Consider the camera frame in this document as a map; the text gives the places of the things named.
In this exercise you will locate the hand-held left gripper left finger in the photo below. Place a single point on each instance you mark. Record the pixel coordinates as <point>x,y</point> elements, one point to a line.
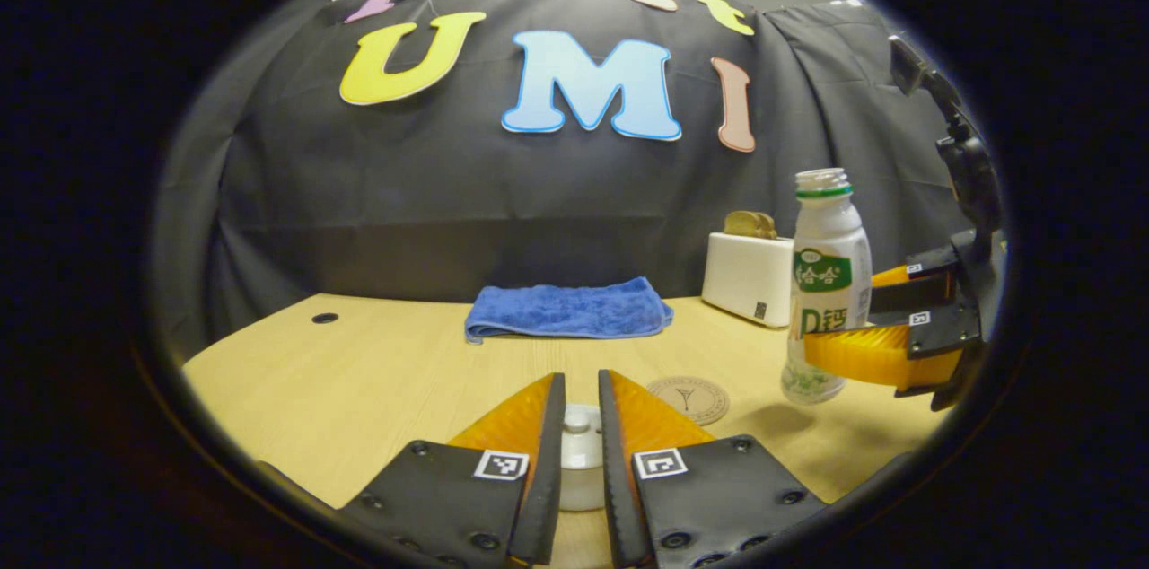
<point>549,479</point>

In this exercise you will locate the blue folded towel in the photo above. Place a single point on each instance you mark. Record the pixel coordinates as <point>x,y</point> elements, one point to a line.
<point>565,310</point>

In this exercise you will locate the brown bread slice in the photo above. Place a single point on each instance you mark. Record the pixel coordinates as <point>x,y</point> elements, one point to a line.
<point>741,224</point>
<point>767,226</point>

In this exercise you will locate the white toaster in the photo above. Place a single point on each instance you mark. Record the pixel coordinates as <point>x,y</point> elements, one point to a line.
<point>745,282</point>

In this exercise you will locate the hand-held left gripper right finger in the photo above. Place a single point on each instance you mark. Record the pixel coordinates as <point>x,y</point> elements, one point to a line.
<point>615,479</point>

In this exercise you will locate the white teacup lid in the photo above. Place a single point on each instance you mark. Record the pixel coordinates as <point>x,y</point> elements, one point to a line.
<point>581,443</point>

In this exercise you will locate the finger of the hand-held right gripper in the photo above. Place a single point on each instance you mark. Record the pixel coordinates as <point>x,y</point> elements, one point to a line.
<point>916,293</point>
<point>880,355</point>

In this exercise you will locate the white green water bottle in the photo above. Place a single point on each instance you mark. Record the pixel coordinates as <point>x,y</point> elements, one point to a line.
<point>830,282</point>

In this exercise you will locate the round brown coaster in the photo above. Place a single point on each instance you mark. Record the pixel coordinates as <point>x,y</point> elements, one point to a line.
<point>687,400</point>

